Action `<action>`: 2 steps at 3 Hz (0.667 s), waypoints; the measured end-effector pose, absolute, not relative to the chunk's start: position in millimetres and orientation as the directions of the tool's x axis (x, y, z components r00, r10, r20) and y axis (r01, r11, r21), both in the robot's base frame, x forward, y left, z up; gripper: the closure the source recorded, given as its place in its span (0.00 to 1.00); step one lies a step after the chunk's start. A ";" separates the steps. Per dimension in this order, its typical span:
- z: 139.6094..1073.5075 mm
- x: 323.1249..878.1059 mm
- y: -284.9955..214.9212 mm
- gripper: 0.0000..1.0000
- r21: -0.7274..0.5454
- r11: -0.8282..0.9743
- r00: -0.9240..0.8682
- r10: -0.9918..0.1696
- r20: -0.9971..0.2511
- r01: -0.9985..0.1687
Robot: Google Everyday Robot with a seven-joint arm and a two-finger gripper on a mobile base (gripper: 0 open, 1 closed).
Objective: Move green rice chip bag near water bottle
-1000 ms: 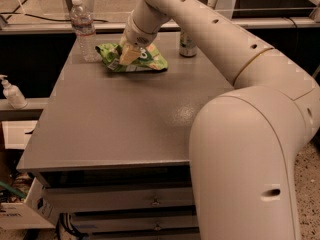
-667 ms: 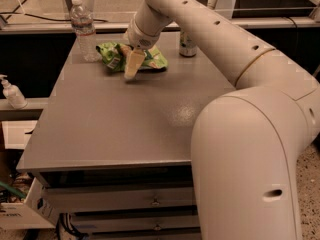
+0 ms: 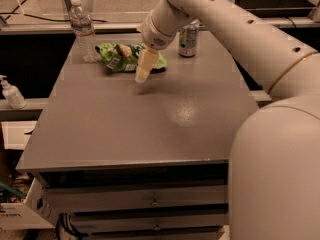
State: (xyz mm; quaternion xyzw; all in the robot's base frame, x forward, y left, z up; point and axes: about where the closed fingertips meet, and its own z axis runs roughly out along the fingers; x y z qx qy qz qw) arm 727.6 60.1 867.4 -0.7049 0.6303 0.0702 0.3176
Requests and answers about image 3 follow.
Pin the metal drawer knob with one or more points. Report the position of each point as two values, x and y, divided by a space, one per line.
157 228
155 202

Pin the white pump dispenser bottle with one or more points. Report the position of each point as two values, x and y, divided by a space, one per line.
12 94

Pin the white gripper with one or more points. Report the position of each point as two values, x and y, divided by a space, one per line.
156 34

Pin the grey drawer cabinet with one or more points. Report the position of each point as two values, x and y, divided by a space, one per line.
105 146

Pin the clear plastic water bottle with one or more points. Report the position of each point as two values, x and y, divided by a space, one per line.
82 24

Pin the silver green soda can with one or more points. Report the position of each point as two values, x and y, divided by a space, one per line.
188 37

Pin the metal drawer knob upper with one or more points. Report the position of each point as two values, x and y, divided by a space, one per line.
155 202

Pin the green rice chip bag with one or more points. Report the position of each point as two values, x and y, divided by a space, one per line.
119 57

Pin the white cardboard box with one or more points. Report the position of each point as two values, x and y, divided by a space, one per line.
33 213

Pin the metal drawer knob lower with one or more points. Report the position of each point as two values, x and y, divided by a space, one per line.
157 228

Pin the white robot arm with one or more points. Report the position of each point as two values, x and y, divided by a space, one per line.
274 168

